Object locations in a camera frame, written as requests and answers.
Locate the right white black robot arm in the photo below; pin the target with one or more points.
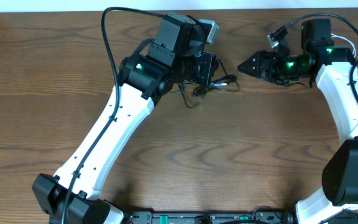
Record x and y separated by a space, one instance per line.
334 71

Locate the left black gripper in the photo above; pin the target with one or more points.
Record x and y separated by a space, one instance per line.
209 67

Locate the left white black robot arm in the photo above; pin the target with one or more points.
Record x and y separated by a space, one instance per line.
176 56

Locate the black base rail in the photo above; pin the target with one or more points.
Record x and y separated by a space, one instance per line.
262 214

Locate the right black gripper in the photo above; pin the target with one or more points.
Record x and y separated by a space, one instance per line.
260 56

